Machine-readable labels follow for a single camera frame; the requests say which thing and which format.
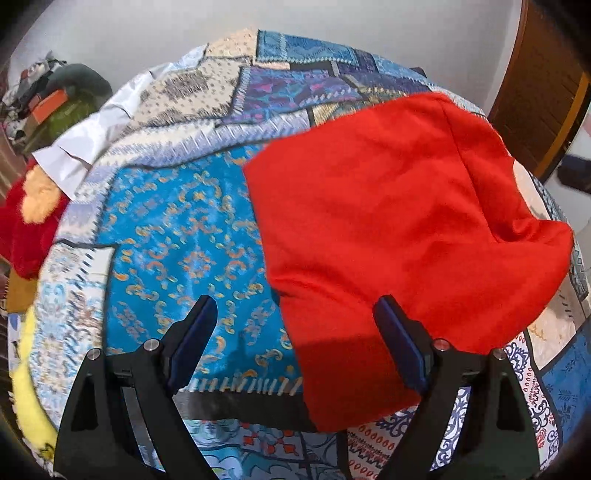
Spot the red zip jacket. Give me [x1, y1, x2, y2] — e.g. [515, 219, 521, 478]
[243, 93, 574, 432]

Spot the pile of clutter clothes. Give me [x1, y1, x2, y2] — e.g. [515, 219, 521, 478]
[1, 51, 67, 141]

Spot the yellow fleece blanket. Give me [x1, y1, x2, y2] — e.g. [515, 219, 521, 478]
[12, 307, 57, 471]

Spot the brown wooden board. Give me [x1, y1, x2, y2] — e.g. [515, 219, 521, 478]
[6, 270, 38, 313]

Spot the blue patchwork quilt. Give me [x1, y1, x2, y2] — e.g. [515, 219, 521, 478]
[28, 30, 590, 479]

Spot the red plush toy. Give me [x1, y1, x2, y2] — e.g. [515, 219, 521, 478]
[1, 158, 69, 280]

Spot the white shirt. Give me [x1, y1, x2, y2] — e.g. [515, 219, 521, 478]
[32, 45, 206, 198]

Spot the green patterned cloth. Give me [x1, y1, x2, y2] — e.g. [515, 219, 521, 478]
[22, 98, 97, 156]

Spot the orange box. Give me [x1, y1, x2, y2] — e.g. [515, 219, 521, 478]
[29, 89, 68, 124]

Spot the brown wooden door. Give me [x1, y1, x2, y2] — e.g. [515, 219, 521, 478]
[489, 1, 590, 181]

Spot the grey neck pillow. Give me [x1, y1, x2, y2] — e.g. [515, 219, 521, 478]
[42, 63, 113, 106]

